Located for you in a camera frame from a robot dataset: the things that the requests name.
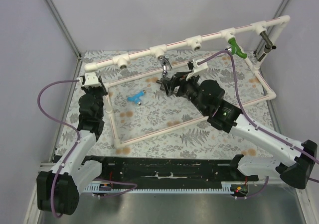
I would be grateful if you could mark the chrome metal faucet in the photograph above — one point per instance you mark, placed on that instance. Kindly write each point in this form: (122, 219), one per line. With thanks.
(165, 64)

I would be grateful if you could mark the floral patterned table mat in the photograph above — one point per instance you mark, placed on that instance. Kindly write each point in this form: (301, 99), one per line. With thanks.
(157, 112)

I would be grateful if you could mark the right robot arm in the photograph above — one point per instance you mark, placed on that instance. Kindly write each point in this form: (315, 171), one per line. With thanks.
(292, 160)

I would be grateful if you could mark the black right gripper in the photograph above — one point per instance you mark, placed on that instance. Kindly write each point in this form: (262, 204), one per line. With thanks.
(175, 83)

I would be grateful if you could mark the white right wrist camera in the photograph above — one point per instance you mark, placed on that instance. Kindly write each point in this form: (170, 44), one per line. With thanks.
(196, 67)

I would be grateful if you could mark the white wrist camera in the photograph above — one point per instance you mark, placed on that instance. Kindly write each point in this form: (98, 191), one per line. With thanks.
(196, 67)
(88, 80)

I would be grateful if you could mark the green plastic faucet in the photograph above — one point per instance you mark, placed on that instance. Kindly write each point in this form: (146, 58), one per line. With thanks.
(235, 49)

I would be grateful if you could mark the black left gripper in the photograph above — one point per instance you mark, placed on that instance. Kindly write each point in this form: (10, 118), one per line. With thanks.
(100, 87)

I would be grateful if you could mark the dark bronze long faucet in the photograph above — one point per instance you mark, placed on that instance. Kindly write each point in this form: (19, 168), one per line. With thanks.
(162, 83)

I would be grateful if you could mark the dark bronze installed faucet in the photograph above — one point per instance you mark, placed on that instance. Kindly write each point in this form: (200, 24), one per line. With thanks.
(269, 45)

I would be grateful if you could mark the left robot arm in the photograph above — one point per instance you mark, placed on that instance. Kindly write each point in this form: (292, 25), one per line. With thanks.
(59, 189)

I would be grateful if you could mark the blue plastic faucet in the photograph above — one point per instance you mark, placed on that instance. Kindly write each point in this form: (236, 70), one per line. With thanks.
(136, 98)

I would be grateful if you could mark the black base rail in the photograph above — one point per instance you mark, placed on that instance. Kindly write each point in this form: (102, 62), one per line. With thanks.
(166, 172)

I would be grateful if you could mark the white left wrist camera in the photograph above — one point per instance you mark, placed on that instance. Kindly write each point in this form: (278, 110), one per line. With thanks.
(88, 80)

